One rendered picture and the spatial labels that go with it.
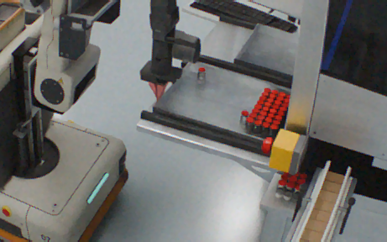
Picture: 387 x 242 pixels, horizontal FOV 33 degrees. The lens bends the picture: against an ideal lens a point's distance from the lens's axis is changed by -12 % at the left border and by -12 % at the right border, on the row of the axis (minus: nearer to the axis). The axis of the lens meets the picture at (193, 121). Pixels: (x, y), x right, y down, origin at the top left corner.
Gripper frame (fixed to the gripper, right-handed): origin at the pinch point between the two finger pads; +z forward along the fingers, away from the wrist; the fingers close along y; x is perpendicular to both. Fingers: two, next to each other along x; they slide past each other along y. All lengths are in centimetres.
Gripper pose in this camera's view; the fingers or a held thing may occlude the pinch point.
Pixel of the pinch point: (159, 97)
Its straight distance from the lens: 204.0
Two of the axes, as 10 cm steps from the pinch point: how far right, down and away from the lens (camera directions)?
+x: 3.6, -5.4, 7.6
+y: 9.3, 2.7, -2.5
